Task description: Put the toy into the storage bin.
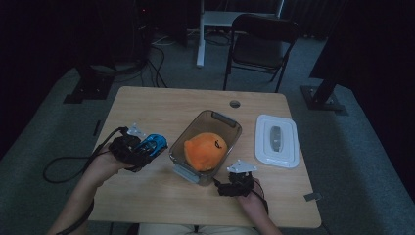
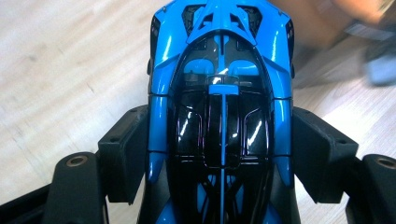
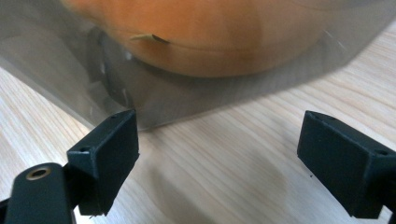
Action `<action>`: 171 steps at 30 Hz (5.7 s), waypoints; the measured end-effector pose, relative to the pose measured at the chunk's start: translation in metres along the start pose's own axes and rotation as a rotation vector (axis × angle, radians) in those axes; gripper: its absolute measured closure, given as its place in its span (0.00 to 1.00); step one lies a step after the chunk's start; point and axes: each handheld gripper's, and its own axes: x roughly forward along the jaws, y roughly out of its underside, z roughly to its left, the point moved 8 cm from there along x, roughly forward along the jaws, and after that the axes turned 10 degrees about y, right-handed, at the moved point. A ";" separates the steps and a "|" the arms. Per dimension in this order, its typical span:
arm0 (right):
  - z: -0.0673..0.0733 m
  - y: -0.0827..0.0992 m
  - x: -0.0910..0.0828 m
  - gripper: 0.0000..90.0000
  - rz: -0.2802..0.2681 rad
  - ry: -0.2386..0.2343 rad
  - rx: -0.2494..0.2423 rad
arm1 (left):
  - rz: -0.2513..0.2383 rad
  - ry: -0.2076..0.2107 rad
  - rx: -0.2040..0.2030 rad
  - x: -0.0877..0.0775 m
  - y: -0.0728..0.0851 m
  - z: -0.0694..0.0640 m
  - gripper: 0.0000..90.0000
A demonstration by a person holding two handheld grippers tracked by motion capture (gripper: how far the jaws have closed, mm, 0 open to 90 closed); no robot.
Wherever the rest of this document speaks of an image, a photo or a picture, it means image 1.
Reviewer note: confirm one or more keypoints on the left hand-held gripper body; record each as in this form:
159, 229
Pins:
124, 148

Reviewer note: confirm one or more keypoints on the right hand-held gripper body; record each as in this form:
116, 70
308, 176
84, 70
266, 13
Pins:
241, 182

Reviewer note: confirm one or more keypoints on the blue toy car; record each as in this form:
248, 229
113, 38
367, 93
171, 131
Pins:
156, 142

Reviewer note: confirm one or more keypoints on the orange plush toy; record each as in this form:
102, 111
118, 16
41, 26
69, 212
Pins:
204, 153

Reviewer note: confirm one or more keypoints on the white container lid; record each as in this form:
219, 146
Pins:
266, 147

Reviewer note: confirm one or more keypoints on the translucent grey storage container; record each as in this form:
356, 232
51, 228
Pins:
208, 122

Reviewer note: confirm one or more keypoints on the person's right hand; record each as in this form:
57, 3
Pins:
256, 202

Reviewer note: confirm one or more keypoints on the person's left hand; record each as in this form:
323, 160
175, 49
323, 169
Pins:
102, 168

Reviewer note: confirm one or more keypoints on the short black strip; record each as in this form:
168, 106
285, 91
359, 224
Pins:
96, 128

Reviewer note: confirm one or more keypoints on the person's beige pants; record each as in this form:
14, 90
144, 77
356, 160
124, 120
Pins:
202, 230

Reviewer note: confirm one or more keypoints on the black stand with square base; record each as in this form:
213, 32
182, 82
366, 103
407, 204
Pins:
323, 98
89, 86

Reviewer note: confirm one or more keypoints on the grey tape piece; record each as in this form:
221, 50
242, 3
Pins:
312, 197

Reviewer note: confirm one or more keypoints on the dark equipment tower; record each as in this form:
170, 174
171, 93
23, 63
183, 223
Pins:
142, 32

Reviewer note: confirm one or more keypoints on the black folding chair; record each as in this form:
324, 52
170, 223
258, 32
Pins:
257, 49

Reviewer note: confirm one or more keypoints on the dark curtain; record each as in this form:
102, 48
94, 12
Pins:
375, 39

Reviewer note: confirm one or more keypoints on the white desk frame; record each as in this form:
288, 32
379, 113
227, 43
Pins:
202, 39

